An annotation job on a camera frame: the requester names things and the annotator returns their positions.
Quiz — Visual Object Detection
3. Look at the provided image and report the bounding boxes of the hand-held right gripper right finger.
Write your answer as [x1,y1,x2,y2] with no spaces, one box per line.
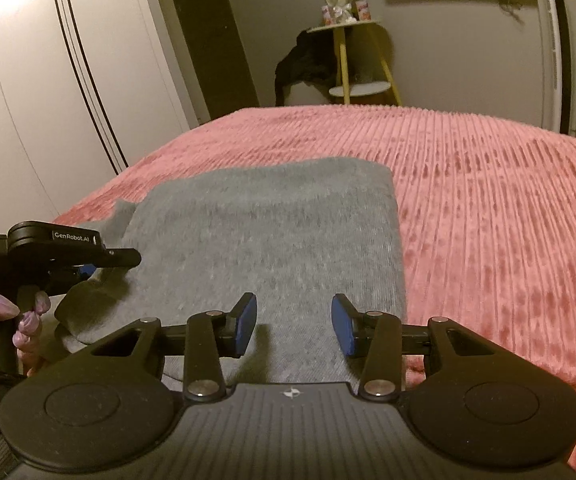
[331,292,494,403]

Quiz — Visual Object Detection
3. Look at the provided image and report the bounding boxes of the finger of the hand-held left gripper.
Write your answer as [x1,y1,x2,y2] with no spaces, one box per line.
[68,247,142,270]
[50,265,94,287]

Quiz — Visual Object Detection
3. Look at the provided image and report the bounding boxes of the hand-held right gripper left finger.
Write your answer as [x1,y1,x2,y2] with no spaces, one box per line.
[88,291,259,403]

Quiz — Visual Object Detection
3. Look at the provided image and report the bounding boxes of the grey pants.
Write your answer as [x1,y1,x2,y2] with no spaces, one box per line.
[52,156,409,392]

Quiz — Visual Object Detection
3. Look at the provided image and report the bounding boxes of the person's left hand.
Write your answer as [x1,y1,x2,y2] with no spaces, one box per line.
[0,287,52,378]

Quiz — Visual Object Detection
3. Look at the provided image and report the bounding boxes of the white wardrobe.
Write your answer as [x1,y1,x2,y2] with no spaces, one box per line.
[0,0,203,226]

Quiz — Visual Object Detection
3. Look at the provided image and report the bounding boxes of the pink ribbed blanket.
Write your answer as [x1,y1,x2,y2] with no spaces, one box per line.
[52,104,576,480]

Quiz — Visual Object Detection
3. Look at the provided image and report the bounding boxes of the round side table yellow legs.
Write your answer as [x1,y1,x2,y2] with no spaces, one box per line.
[307,19,403,107]

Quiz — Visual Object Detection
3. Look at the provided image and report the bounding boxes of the dark door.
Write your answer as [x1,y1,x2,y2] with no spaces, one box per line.
[160,0,261,128]

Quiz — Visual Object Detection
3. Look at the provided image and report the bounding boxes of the black garment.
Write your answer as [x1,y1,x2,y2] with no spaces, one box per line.
[274,27,341,106]

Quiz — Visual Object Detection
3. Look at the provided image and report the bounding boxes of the white standing air conditioner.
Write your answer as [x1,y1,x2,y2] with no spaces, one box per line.
[538,0,576,136]

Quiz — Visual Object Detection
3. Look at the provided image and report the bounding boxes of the black television cable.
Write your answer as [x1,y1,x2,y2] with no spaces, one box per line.
[498,0,526,26]

